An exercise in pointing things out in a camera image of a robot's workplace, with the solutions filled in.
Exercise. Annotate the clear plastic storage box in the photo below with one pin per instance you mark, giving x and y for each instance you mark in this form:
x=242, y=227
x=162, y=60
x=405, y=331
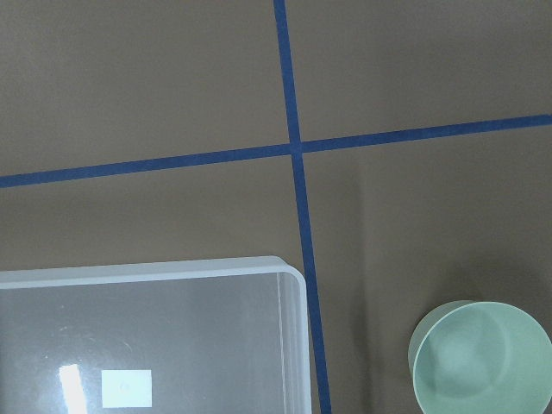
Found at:
x=193, y=336

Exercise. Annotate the light green cup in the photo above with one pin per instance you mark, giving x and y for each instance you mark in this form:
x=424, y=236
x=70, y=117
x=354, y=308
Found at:
x=480, y=357

